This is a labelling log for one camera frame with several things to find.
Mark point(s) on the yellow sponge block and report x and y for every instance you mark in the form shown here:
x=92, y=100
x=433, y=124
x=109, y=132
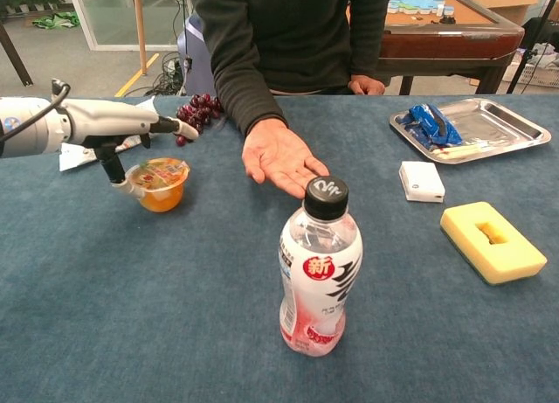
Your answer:
x=515, y=256

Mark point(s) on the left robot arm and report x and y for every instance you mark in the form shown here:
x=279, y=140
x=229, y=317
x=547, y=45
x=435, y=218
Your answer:
x=26, y=132

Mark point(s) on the orange jelly cup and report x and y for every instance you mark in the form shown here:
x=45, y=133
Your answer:
x=163, y=189

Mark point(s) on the blue snack wrapper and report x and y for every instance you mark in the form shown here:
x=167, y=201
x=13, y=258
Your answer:
x=415, y=127
x=445, y=129

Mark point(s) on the light blue machine base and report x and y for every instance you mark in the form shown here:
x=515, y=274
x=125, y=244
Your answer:
x=194, y=62

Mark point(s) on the beige wafer stick pack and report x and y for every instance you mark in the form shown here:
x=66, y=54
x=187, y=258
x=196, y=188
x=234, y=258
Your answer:
x=463, y=151

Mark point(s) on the row of potted plants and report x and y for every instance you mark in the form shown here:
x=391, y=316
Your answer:
x=30, y=1

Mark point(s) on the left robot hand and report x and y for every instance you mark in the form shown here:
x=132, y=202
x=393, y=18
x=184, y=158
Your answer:
x=109, y=119

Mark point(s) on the wooden pole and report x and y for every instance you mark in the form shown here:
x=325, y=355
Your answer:
x=140, y=27

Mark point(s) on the green cloth heap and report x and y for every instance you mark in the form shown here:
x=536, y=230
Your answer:
x=57, y=20

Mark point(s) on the dark red grape bunch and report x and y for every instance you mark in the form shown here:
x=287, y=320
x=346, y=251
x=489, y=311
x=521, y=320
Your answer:
x=201, y=110

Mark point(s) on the brown wooden game table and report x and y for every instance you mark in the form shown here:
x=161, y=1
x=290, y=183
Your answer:
x=445, y=44

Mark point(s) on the person right hand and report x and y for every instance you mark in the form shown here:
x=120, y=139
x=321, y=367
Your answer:
x=279, y=154

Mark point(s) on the blue table cloth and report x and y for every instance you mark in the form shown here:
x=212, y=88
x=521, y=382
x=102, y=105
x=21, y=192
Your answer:
x=174, y=289

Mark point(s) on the person torso dark sweater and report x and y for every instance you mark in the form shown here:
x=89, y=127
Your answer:
x=288, y=31

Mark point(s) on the person left hand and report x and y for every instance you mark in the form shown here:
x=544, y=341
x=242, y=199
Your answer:
x=367, y=85

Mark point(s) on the person left forearm dark sleeve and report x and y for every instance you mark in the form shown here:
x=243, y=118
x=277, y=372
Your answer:
x=369, y=49

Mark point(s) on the clear bottle black cap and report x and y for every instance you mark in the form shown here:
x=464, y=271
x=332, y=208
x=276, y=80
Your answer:
x=319, y=280

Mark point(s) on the black tripod stand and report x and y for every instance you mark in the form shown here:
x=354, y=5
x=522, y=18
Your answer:
x=530, y=49

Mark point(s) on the silver metal tray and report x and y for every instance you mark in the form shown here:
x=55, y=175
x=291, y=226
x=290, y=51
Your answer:
x=502, y=127

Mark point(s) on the person right forearm dark sleeve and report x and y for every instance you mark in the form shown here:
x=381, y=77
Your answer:
x=244, y=92

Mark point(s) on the white plastic basket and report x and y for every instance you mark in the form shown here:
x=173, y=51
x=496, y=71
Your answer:
x=537, y=73

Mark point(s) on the cardboard box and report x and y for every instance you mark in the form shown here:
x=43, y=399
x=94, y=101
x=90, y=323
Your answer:
x=502, y=1

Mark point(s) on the small white box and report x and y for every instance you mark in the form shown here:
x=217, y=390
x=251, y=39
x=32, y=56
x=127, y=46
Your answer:
x=421, y=180

